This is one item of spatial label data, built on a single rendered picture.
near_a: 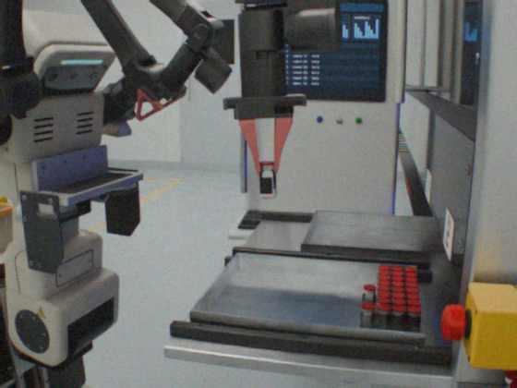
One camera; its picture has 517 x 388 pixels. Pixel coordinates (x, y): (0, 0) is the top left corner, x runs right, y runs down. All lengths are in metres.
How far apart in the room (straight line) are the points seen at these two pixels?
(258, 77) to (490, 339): 0.39
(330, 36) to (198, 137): 5.98
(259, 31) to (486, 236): 0.36
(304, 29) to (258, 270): 0.53
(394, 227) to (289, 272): 0.40
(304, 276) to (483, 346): 0.48
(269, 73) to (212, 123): 5.86
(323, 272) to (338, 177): 0.70
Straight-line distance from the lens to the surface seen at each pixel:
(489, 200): 0.61
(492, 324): 0.56
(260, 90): 0.63
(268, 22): 0.63
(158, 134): 6.78
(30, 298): 1.15
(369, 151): 1.63
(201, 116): 6.52
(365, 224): 1.30
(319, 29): 0.61
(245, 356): 0.73
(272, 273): 0.99
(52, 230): 1.00
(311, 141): 1.62
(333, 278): 0.97
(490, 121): 0.60
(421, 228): 1.30
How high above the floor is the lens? 1.26
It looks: 14 degrees down
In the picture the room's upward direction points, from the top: straight up
